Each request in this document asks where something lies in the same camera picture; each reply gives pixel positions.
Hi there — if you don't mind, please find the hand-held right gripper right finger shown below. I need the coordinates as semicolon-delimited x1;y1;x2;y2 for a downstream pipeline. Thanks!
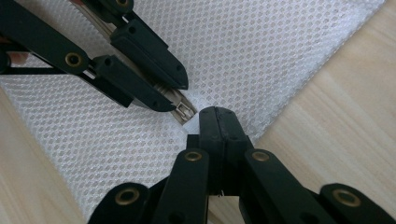
221;106;338;224

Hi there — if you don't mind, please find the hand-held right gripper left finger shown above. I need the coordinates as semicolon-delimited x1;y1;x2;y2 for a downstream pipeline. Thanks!
151;106;226;224

